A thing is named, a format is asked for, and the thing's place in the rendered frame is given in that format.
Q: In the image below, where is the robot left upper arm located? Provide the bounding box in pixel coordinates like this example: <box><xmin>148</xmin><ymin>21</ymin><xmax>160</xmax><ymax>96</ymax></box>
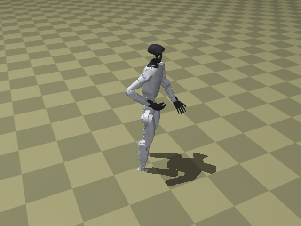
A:
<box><xmin>160</xmin><ymin>62</ymin><xmax>170</xmax><ymax>88</ymax></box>

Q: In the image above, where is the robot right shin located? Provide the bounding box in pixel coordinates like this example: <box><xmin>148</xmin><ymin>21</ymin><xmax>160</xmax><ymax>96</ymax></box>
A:
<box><xmin>138</xmin><ymin>143</ymin><xmax>150</xmax><ymax>171</ymax></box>

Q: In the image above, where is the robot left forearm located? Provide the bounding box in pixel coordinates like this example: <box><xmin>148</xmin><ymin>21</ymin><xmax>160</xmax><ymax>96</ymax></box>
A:
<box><xmin>165</xmin><ymin>84</ymin><xmax>177</xmax><ymax>102</ymax></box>

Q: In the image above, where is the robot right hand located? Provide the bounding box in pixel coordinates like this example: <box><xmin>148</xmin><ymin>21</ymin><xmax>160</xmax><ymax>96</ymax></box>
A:
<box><xmin>147</xmin><ymin>99</ymin><xmax>166</xmax><ymax>111</ymax></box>

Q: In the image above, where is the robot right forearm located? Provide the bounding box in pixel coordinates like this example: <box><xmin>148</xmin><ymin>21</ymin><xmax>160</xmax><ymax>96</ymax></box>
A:
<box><xmin>128</xmin><ymin>90</ymin><xmax>151</xmax><ymax>107</ymax></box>

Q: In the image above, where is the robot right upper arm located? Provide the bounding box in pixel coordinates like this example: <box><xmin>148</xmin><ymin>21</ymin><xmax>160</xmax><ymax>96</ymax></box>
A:
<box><xmin>126</xmin><ymin>70</ymin><xmax>153</xmax><ymax>96</ymax></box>

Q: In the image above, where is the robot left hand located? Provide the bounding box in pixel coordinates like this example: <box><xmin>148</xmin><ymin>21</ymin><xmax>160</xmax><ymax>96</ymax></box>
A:
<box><xmin>173</xmin><ymin>96</ymin><xmax>186</xmax><ymax>114</ymax></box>

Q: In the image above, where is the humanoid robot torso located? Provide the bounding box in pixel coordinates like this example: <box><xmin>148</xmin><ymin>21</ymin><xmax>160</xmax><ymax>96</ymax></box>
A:
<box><xmin>142</xmin><ymin>63</ymin><xmax>163</xmax><ymax>115</ymax></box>

